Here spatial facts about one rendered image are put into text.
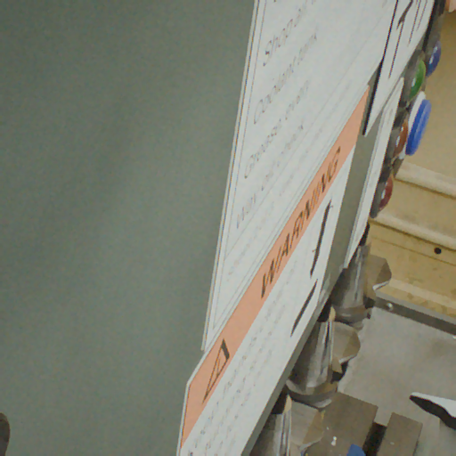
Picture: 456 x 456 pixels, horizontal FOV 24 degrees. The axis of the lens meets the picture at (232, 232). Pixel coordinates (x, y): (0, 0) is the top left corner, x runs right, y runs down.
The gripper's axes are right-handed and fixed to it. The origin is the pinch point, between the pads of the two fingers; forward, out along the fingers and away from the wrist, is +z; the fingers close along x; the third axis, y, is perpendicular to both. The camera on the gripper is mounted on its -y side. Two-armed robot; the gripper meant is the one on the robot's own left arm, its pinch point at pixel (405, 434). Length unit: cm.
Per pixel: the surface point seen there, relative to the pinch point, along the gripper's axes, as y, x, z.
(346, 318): -2.6, 8.1, 8.7
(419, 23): -50, -25, 7
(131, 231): -59, -53, 7
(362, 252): -9.1, 9.9, 9.3
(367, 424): 29.2, 26.1, 3.9
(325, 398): -2.3, -1.8, 7.4
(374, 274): -2.2, 15.9, 8.1
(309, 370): -4.8, -1.9, 9.4
